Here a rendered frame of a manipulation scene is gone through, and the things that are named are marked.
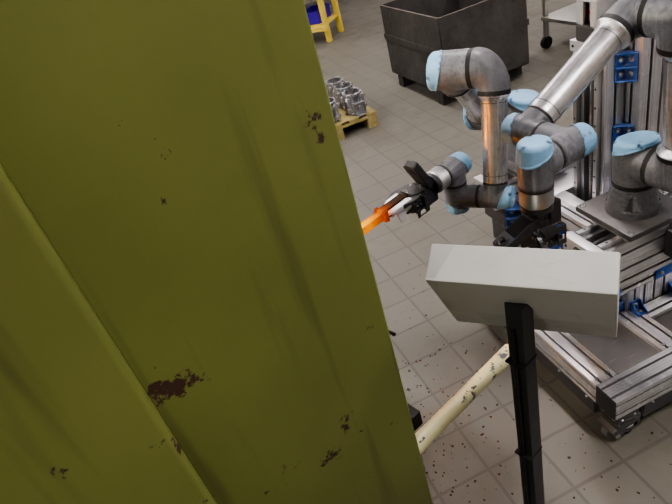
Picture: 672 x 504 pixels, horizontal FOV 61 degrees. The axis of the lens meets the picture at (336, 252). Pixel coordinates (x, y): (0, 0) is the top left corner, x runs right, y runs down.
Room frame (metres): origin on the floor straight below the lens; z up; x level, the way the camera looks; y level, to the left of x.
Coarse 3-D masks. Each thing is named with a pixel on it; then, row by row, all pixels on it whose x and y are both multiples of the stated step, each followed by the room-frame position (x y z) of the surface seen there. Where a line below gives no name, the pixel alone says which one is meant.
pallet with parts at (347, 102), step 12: (336, 84) 4.83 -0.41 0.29; (348, 84) 4.76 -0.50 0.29; (336, 96) 4.69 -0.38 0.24; (348, 96) 4.44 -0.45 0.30; (360, 96) 4.47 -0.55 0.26; (336, 108) 4.39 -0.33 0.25; (348, 108) 4.45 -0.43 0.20; (360, 108) 4.42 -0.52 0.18; (336, 120) 4.40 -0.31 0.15; (348, 120) 4.38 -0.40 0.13; (360, 120) 4.39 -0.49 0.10; (372, 120) 4.41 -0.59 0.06
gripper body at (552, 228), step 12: (552, 204) 1.03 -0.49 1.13; (540, 216) 1.04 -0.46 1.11; (552, 216) 1.04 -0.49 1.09; (540, 228) 1.04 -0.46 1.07; (552, 228) 1.03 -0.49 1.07; (564, 228) 1.03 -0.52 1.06; (528, 240) 1.05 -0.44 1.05; (540, 240) 1.02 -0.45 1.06; (552, 240) 1.04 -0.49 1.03; (564, 240) 1.03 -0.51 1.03
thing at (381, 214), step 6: (396, 198) 1.45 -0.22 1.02; (402, 198) 1.44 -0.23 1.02; (384, 204) 1.44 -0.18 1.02; (390, 204) 1.43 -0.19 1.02; (396, 204) 1.43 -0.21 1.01; (378, 210) 1.41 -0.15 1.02; (384, 210) 1.40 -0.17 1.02; (372, 216) 1.40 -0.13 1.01; (378, 216) 1.39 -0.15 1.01; (384, 216) 1.40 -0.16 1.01; (390, 216) 1.41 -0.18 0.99; (366, 222) 1.38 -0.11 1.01; (372, 222) 1.38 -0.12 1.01; (378, 222) 1.39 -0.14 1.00; (366, 228) 1.36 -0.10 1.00; (372, 228) 1.37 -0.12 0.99
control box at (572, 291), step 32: (448, 256) 0.89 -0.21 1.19; (480, 256) 0.86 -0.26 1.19; (512, 256) 0.83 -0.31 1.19; (544, 256) 0.80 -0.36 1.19; (576, 256) 0.77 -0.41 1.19; (608, 256) 0.75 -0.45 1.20; (448, 288) 0.87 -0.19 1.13; (480, 288) 0.83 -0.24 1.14; (512, 288) 0.79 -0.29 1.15; (544, 288) 0.75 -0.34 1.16; (576, 288) 0.73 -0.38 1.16; (608, 288) 0.70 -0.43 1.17; (480, 320) 0.94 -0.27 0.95; (544, 320) 0.85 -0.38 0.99; (576, 320) 0.80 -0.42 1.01; (608, 320) 0.76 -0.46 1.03
